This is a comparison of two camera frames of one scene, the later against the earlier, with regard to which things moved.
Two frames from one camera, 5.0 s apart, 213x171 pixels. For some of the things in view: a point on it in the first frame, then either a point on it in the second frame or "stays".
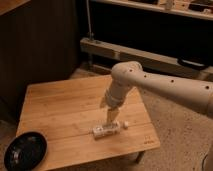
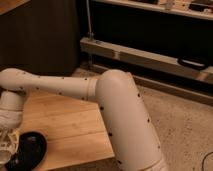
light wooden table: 64,112 stays
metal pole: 90,32 stays
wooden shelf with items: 195,8 stays
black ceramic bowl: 25,151 stays
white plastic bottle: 106,130 -> 9,143
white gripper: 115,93 -> 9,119
